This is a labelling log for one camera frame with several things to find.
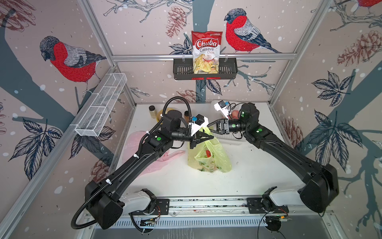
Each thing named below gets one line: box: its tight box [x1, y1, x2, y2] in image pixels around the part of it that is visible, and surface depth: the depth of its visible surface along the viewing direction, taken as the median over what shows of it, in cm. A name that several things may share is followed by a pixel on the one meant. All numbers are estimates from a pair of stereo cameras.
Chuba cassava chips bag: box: [191, 30, 223, 75], surface depth 87 cm
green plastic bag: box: [187, 126, 232, 174], surface depth 67 cm
